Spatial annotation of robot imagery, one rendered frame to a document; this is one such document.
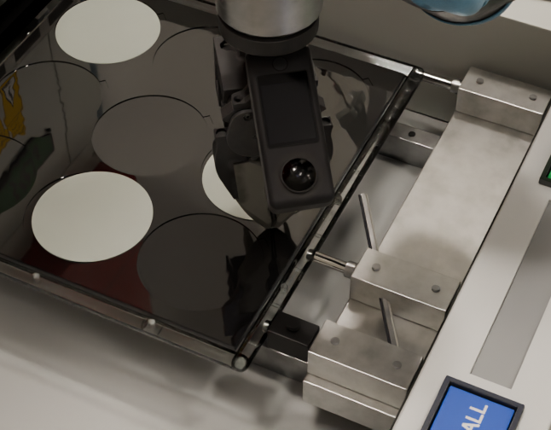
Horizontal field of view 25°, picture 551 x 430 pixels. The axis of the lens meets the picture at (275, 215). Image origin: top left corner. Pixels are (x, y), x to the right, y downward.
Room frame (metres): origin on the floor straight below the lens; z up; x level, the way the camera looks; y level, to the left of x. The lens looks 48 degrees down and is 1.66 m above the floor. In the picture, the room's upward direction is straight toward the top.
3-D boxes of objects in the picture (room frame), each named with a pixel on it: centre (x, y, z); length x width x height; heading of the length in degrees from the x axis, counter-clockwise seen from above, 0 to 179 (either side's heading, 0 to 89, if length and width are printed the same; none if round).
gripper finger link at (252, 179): (0.69, 0.02, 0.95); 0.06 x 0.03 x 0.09; 9
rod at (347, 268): (0.64, -0.05, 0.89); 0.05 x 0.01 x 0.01; 64
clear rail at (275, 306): (0.70, -0.05, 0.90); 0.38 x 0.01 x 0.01; 154
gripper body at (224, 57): (0.69, 0.01, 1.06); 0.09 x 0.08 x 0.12; 9
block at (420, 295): (0.61, -0.10, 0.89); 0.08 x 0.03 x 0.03; 64
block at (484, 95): (0.83, -0.21, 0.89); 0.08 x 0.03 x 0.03; 64
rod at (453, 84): (0.86, -0.15, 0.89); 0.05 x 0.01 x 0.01; 64
